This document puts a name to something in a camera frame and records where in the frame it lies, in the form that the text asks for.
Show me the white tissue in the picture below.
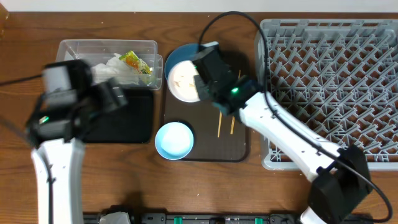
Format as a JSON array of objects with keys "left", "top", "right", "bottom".
[{"left": 91, "top": 53, "right": 140, "bottom": 85}]

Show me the dark blue plate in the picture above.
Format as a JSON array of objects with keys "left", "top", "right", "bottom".
[{"left": 164, "top": 44, "right": 198, "bottom": 80}]

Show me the yellow green snack wrapper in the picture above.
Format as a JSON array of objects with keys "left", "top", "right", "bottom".
[{"left": 119, "top": 50, "right": 153, "bottom": 74}]

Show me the light blue bowl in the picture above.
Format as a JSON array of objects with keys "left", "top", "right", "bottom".
[{"left": 155, "top": 122, "right": 194, "bottom": 161}]

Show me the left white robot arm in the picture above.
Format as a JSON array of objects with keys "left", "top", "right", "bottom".
[{"left": 26, "top": 60, "right": 127, "bottom": 223}]

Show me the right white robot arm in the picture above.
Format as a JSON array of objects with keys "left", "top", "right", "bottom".
[{"left": 192, "top": 45, "right": 372, "bottom": 223}]

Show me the grey dishwasher rack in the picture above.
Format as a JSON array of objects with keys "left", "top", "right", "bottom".
[{"left": 254, "top": 19, "right": 397, "bottom": 171}]

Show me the black plastic bin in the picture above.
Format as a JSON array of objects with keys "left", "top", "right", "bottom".
[{"left": 83, "top": 89, "right": 154, "bottom": 144}]

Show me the clear plastic bin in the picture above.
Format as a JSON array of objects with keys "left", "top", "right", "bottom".
[{"left": 55, "top": 39, "right": 163, "bottom": 90}]

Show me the dark brown tray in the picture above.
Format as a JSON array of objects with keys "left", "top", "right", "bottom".
[{"left": 159, "top": 49, "right": 251, "bottom": 163}]

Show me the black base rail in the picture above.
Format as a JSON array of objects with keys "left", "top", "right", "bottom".
[{"left": 83, "top": 205, "right": 299, "bottom": 224}]

